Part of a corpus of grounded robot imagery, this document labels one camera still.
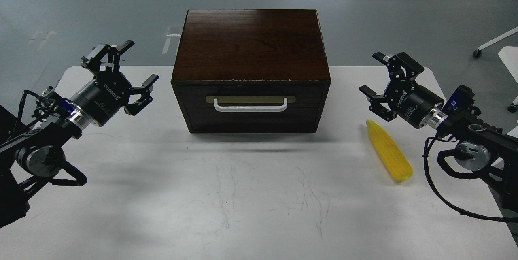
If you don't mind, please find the white chair leg with caster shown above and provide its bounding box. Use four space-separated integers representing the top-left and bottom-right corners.
472 26 518 58

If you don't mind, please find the yellow corn cob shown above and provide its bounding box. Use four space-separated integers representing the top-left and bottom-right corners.
366 119 413 182

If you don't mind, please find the black caster wheel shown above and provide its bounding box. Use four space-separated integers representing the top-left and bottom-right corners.
507 104 518 113

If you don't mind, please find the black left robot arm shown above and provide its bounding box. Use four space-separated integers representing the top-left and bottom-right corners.
0 40 158 227

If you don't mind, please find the wooden drawer with white handle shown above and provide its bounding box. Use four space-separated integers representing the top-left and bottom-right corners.
173 83 329 133

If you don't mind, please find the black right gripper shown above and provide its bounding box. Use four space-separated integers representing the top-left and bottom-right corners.
359 52 444 129

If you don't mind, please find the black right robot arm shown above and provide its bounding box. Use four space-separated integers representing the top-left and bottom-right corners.
359 52 517 223

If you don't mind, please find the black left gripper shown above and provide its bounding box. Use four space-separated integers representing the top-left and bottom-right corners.
70 40 159 127

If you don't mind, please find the dark wooden drawer cabinet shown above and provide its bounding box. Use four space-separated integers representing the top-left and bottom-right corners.
171 9 331 134

